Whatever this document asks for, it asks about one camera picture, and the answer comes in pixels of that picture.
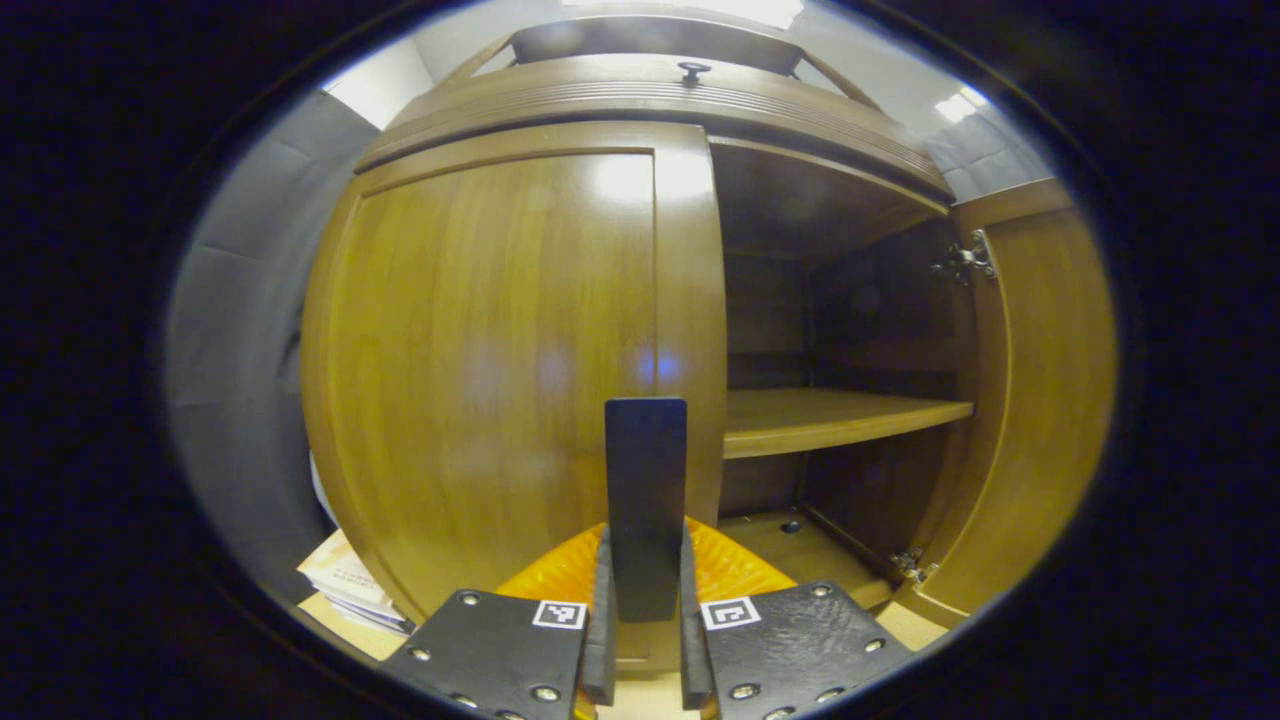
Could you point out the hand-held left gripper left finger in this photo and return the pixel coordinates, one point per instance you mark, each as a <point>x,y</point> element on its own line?
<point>600,660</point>

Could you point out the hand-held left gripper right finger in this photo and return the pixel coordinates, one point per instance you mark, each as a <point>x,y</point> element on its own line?
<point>695,660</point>

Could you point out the wooden double-door shoe cabinet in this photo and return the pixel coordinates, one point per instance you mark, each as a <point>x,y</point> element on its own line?
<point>820,420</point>

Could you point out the orange white cover book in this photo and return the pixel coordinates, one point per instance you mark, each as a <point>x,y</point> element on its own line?
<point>340,575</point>

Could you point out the wooden drawer with black knob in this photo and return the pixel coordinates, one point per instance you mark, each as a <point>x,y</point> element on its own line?
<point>640,100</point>

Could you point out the wooden cabinet door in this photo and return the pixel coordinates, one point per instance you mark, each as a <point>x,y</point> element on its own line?
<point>480,350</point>
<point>1050,400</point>

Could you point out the thin white book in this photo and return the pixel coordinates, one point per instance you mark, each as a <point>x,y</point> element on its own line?
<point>375,615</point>

